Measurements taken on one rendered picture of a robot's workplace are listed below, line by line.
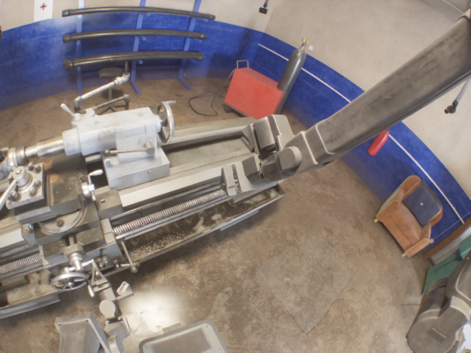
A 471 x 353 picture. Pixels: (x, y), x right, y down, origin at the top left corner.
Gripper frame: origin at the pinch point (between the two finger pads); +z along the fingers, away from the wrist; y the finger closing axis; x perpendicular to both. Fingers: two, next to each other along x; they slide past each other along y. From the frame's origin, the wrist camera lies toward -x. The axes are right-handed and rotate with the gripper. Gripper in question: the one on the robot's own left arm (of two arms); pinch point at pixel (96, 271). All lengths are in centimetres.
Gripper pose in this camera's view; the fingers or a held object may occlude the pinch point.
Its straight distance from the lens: 92.5
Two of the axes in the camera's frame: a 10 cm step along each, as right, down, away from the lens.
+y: 3.0, -6.7, -6.8
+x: -7.6, 2.6, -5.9
